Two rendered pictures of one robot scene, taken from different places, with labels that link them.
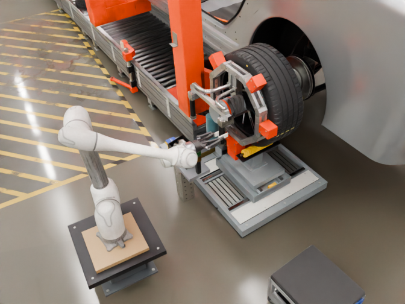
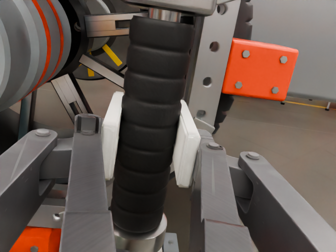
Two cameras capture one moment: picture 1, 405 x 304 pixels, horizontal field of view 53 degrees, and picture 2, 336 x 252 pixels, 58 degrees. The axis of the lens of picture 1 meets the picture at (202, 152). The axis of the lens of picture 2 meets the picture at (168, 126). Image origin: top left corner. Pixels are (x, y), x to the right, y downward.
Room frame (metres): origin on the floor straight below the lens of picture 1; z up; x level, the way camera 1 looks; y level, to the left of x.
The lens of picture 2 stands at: (1.79, 0.03, 0.90)
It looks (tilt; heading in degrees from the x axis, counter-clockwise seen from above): 19 degrees down; 293
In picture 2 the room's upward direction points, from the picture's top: 9 degrees clockwise
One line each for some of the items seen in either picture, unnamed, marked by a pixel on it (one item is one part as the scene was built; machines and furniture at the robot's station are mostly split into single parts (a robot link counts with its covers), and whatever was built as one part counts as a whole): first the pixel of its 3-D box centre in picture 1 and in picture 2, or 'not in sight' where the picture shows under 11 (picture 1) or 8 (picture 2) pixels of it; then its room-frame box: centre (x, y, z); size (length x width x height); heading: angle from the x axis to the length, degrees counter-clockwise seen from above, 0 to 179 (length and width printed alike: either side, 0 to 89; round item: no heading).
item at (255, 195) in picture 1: (252, 170); not in sight; (2.23, -0.39, 0.13); 0.50 x 0.36 x 0.10; 30
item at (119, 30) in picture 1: (167, 67); not in sight; (3.86, 0.33, 0.13); 2.47 x 0.85 x 0.27; 30
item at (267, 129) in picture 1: (267, 129); (251, 67); (1.87, -0.41, 0.85); 0.09 x 0.08 x 0.07; 30
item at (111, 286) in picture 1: (119, 250); not in sight; (1.54, 0.59, 0.15); 0.50 x 0.50 x 0.30; 25
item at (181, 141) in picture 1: (184, 151); not in sight; (2.08, 0.13, 0.51); 0.20 x 0.14 x 0.13; 38
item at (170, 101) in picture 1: (132, 67); not in sight; (3.66, 0.66, 0.28); 2.47 x 0.09 x 0.22; 30
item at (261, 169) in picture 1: (253, 153); not in sight; (2.22, -0.39, 0.32); 0.40 x 0.30 x 0.28; 30
